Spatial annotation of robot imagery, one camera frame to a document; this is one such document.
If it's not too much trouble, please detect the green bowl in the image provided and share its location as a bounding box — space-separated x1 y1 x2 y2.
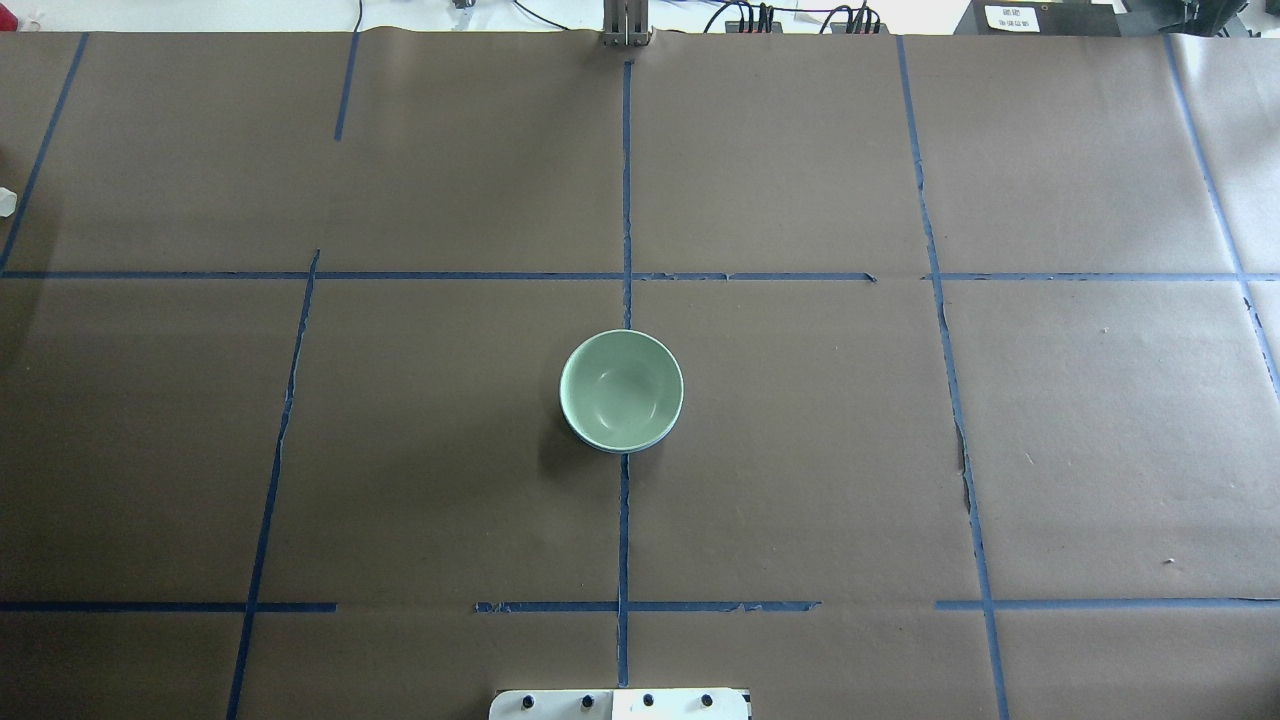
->
558 329 685 430

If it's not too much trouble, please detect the blue bowl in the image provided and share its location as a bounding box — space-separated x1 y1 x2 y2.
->
573 425 675 455

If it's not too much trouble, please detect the white mounting pillar with base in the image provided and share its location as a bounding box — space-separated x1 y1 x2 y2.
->
488 687 753 719

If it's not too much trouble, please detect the black orange connector block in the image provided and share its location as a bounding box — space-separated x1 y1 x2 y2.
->
819 1 886 35
712 1 783 35

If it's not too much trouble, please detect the black power adapter box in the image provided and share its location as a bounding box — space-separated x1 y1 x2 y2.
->
954 1 1121 37

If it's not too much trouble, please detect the aluminium frame post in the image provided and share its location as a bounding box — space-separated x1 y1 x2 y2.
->
600 0 653 47

